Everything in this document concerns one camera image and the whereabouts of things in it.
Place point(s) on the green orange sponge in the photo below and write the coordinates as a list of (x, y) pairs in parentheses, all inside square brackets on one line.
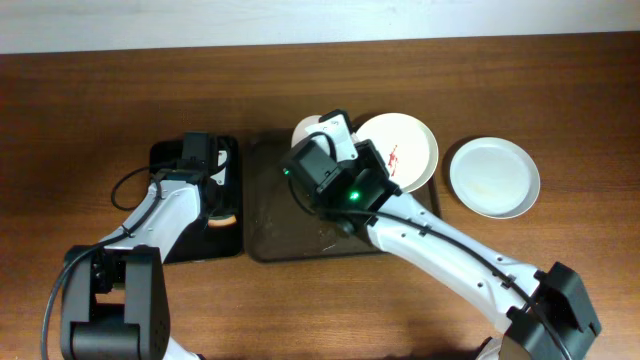
[(221, 221)]

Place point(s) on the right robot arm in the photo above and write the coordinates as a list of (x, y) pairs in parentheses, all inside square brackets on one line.
[(540, 315)]

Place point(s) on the white plate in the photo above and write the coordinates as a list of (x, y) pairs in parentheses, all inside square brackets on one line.
[(299, 134), (495, 178), (407, 146)]

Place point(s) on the brown serving tray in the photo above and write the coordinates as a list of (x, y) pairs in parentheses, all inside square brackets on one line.
[(275, 229)]

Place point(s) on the black plastic tray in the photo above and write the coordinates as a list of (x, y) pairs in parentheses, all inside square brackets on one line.
[(198, 242)]

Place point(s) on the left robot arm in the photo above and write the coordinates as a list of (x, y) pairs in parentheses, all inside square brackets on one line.
[(114, 298)]

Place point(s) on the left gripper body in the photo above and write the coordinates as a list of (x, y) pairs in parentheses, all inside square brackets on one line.
[(215, 195)]

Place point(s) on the white plate front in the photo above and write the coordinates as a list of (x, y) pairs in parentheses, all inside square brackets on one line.
[(495, 178)]

